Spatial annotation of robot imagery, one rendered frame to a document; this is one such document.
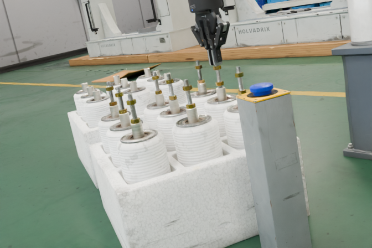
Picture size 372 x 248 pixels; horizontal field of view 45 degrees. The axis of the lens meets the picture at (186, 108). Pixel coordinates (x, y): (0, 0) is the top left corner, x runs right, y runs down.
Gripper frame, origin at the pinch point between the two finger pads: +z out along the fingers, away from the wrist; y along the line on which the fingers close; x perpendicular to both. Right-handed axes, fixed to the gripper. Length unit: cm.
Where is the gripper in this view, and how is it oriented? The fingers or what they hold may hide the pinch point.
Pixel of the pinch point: (215, 56)
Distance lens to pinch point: 105.8
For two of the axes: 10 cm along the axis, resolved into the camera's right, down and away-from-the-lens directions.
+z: 1.9, 9.6, 2.3
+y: 5.1, 1.0, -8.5
